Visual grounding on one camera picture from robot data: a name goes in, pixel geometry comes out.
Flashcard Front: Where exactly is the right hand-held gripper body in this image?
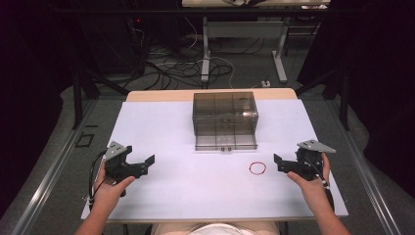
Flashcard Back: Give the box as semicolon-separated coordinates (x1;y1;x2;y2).
282;139;337;182

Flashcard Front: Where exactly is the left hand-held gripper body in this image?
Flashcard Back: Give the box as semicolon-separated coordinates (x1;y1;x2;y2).
103;140;150;198

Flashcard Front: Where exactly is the person's right hand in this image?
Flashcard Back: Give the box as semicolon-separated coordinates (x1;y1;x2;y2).
286;152;332;212

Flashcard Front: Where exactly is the person's left hand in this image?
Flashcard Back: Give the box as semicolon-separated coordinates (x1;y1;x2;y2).
92;161;136;212

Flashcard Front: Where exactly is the red rubber band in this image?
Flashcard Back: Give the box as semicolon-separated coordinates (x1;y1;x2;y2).
249;161;267;176

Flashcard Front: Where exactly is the white table mat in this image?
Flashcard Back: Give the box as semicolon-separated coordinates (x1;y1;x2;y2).
80;99;349;224

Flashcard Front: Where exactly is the clear smoky plastic drawer box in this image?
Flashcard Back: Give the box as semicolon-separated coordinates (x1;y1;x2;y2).
192;91;259;152

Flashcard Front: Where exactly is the black metal stand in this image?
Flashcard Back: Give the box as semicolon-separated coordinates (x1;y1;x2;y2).
295;62;351;132
70;62;131;131

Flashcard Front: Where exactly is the person's light clothing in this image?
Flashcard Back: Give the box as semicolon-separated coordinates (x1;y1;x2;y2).
151;220;282;235

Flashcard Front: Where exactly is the dark computer tower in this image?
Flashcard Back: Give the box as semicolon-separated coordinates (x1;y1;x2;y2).
81;13;148;77

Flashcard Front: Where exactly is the white metal-framed desk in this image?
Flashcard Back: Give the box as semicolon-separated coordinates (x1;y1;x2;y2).
181;0;332;84

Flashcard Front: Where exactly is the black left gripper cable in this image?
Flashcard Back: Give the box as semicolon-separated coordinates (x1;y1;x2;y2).
87;150;110;210

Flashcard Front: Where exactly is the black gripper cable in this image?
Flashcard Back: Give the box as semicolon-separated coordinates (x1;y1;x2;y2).
303;159;337;212
87;150;110;210

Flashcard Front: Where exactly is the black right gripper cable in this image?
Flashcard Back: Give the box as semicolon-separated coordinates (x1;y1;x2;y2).
303;159;337;212

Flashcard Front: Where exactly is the metal floor rail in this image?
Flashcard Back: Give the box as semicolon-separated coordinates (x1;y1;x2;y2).
9;99;98;235
324;99;404;235

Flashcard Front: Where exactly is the tangle of floor cables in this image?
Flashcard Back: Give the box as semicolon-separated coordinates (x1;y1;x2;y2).
130;16;268;91

